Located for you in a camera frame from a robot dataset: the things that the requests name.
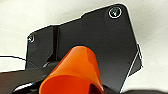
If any black robot torso link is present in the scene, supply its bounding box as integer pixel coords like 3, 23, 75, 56
0, 64, 68, 94

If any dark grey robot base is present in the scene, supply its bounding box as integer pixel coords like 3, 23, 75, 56
25, 3, 145, 94

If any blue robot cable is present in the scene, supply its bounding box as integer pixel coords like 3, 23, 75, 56
0, 54, 28, 62

